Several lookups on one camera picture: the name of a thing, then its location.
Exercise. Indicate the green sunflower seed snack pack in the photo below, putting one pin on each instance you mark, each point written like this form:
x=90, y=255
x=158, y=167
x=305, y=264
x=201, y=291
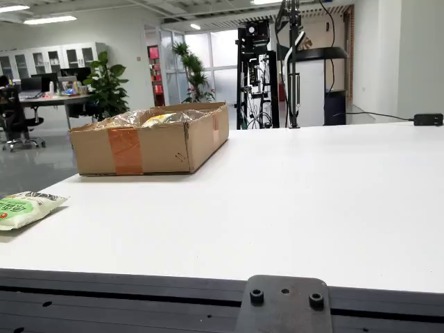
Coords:
x=21, y=211

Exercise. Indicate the yellow snack pack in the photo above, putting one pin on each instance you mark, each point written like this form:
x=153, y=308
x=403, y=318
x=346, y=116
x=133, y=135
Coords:
x=156, y=120

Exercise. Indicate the clear plastic snack bag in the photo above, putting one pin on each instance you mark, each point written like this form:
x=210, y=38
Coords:
x=125, y=118

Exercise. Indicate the black waste bin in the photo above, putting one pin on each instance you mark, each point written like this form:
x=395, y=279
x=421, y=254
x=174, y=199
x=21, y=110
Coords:
x=335, y=107

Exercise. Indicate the brown cardboard box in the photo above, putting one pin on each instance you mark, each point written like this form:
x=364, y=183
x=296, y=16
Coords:
x=163, y=149

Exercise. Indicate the tall slim potted plant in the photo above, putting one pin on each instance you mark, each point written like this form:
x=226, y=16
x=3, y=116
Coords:
x=194, y=73

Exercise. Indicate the black equipment rack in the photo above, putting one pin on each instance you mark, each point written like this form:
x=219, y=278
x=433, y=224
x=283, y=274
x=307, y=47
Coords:
x=256, y=69

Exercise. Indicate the red display shelf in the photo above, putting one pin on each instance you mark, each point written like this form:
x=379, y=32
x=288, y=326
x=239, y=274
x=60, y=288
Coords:
x=156, y=73

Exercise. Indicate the black hex screw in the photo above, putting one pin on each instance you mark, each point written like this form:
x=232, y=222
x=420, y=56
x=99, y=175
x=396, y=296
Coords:
x=256, y=297
x=316, y=301

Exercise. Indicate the broad-leaf potted plant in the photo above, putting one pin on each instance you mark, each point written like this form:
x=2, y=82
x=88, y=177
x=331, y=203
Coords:
x=105, y=86

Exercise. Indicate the black mounting plate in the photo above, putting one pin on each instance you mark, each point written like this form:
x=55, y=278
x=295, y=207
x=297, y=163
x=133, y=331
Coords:
x=284, y=314

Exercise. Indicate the grey office desk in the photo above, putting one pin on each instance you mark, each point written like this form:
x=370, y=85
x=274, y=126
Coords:
x=59, y=100

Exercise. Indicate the black computer monitor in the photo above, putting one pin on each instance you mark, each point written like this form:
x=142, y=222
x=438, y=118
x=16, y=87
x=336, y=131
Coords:
x=48, y=79
x=30, y=84

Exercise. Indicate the black power adapter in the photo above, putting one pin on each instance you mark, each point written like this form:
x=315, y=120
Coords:
x=428, y=119

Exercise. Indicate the black office chair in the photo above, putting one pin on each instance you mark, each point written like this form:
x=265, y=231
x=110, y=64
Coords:
x=14, y=118

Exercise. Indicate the long ceiling light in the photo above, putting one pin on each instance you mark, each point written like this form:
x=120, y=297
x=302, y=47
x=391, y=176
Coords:
x=50, y=19

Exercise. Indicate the black camera stand pole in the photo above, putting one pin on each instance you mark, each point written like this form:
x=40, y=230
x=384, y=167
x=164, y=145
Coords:
x=294, y=69

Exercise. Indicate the black aluminium rail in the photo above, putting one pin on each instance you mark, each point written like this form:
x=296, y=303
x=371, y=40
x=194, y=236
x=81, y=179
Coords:
x=104, y=301

